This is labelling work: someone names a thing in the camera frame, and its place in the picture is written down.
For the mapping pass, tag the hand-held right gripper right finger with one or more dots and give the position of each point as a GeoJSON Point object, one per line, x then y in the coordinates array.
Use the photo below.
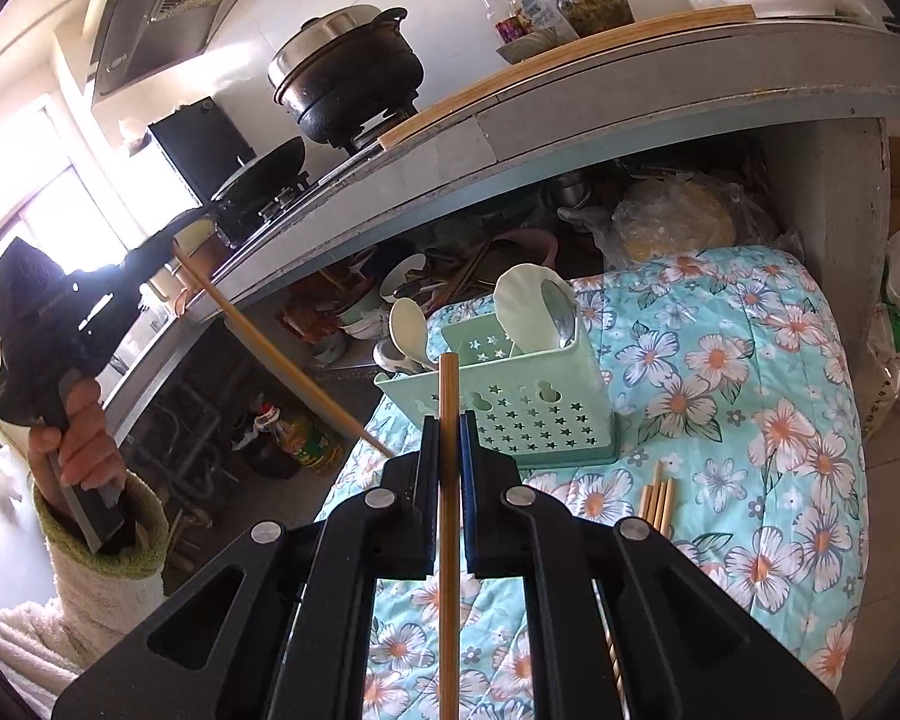
{"type": "Point", "coordinates": [471, 510]}

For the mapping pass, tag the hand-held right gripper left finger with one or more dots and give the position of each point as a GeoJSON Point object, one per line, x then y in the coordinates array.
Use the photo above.
{"type": "Point", "coordinates": [424, 510]}

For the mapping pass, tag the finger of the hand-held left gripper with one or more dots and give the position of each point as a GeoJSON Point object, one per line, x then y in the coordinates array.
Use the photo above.
{"type": "Point", "coordinates": [157, 255]}

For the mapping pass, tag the mint green utensil holder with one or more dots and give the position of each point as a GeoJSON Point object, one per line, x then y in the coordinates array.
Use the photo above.
{"type": "Point", "coordinates": [540, 412]}

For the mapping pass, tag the single bamboo chopstick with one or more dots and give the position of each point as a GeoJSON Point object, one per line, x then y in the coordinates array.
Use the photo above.
{"type": "Point", "coordinates": [448, 390]}
{"type": "Point", "coordinates": [285, 367]}

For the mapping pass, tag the small metal spoon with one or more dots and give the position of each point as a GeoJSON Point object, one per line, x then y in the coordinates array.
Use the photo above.
{"type": "Point", "coordinates": [392, 358]}

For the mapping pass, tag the white plastic ladle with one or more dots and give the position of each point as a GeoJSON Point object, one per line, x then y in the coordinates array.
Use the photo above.
{"type": "Point", "coordinates": [409, 330]}

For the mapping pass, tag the bundle of bamboo chopsticks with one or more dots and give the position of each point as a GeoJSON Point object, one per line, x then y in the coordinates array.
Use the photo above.
{"type": "Point", "coordinates": [658, 499]}

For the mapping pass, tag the large metal spoon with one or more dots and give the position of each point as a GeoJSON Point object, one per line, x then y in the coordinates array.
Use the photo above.
{"type": "Point", "coordinates": [560, 315]}

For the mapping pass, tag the white shell-shaped rice paddle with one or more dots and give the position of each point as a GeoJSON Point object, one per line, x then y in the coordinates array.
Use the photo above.
{"type": "Point", "coordinates": [517, 300]}

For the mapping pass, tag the person's left forearm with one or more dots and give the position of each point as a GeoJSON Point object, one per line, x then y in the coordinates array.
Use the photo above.
{"type": "Point", "coordinates": [82, 615]}

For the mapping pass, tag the person's left hand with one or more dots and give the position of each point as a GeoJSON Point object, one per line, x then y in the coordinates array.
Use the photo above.
{"type": "Point", "coordinates": [90, 450]}

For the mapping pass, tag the orange plastic basin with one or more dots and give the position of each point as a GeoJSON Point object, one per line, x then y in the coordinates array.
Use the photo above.
{"type": "Point", "coordinates": [210, 262]}

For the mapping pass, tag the black box appliance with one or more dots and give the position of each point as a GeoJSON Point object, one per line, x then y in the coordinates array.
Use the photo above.
{"type": "Point", "coordinates": [195, 146]}

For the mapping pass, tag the window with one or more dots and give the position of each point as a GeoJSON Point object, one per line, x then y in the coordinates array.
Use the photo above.
{"type": "Point", "coordinates": [37, 210]}

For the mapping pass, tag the yellow cooking oil bottle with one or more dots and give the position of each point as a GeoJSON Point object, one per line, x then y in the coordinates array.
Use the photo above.
{"type": "Point", "coordinates": [307, 442]}

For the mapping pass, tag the black gas stove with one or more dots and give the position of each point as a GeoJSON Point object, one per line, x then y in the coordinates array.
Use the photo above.
{"type": "Point", "coordinates": [285, 202]}

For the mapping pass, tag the black wok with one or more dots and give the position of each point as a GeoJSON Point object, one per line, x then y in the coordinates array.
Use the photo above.
{"type": "Point", "coordinates": [270, 165]}

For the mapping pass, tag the red snack packets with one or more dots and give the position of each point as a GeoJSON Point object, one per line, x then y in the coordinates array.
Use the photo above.
{"type": "Point", "coordinates": [311, 319]}

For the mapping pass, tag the black jar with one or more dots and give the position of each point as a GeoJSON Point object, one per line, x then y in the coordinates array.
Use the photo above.
{"type": "Point", "coordinates": [262, 457]}

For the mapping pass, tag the grey drain pipes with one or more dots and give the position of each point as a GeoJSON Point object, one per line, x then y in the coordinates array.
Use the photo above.
{"type": "Point", "coordinates": [187, 435]}

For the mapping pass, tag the teal bowl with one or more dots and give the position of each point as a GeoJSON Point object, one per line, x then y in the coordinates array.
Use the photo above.
{"type": "Point", "coordinates": [330, 349]}

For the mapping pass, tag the stack of white bowls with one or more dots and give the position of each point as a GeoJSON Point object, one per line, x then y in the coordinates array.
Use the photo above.
{"type": "Point", "coordinates": [364, 319]}

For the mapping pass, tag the steel range hood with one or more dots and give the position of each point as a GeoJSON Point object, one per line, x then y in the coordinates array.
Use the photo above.
{"type": "Point", "coordinates": [172, 7]}

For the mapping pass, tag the black cooking pot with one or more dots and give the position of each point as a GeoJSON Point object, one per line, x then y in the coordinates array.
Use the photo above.
{"type": "Point", "coordinates": [360, 105]}

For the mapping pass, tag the steel pot lid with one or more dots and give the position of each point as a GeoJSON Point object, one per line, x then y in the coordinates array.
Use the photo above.
{"type": "Point", "coordinates": [322, 45]}

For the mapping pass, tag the floral turquoise blanket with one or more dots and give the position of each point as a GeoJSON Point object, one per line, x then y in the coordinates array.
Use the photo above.
{"type": "Point", "coordinates": [757, 427]}

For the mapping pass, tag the small steel pot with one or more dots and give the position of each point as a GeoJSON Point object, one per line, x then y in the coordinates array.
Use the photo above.
{"type": "Point", "coordinates": [568, 187]}

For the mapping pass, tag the grey rag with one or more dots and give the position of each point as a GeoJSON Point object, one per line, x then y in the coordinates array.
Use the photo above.
{"type": "Point", "coordinates": [529, 49]}

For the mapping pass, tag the grey kitchen counter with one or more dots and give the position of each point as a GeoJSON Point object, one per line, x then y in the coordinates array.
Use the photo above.
{"type": "Point", "coordinates": [645, 97]}

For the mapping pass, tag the wooden cutting board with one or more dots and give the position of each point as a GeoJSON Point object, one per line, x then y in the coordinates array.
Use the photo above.
{"type": "Point", "coordinates": [570, 64]}

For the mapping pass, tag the glass jar of pickles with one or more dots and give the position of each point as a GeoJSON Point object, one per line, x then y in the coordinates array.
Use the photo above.
{"type": "Point", "coordinates": [596, 7]}

